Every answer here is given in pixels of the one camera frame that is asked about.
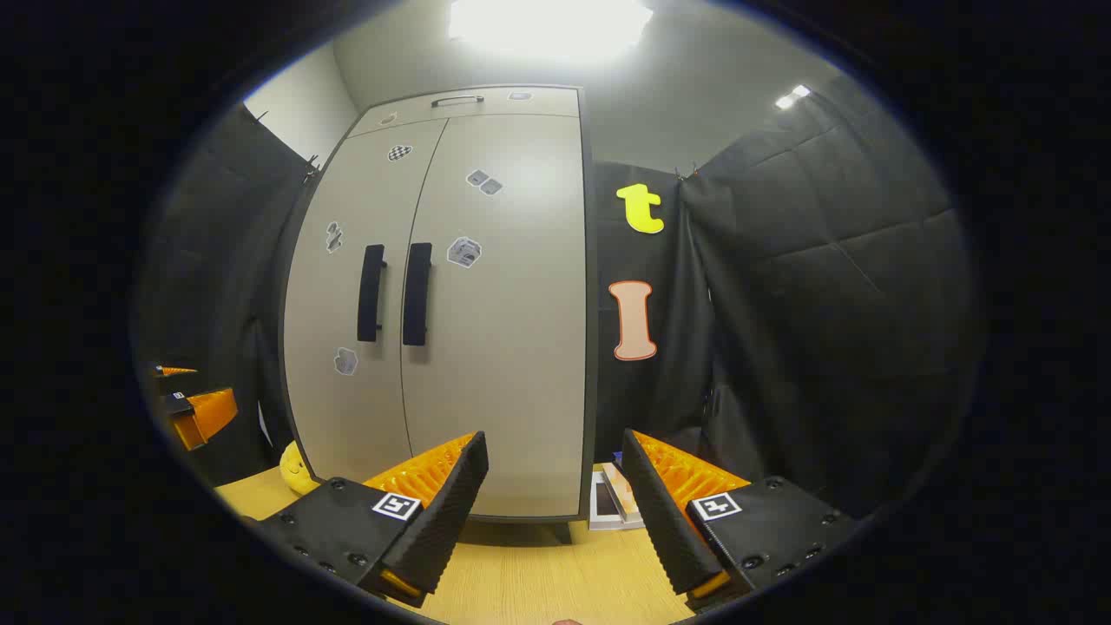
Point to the small ceiling light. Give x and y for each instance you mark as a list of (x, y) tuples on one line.
[(792, 96)]

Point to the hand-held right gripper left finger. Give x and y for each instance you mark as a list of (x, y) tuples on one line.
[(447, 512)]

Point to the yellow plush toy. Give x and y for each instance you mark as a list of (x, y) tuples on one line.
[(295, 473)]

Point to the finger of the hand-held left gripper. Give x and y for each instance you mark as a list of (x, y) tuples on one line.
[(208, 415), (178, 371)]

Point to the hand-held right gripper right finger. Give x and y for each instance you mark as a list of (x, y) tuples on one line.
[(660, 521)]

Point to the peach and white book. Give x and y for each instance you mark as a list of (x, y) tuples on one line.
[(623, 490)]

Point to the grey double-door shoe cabinet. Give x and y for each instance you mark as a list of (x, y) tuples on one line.
[(590, 347)]

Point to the black backdrop cloth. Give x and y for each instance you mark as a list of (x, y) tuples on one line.
[(825, 304)]

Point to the grey cabinet door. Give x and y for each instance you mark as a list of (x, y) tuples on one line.
[(330, 304), (521, 347)]

